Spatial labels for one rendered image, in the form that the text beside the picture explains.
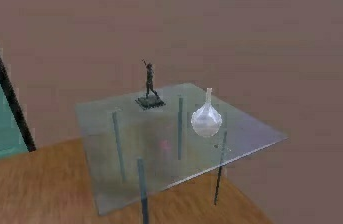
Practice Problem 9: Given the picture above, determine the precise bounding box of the white round glass vase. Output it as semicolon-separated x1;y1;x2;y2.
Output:
190;87;224;139

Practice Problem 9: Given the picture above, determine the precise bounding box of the dark figure statuette on base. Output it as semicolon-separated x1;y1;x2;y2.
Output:
134;59;166;111

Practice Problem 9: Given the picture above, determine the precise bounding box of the glass table with dark legs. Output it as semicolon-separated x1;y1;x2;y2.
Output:
74;82;289;224

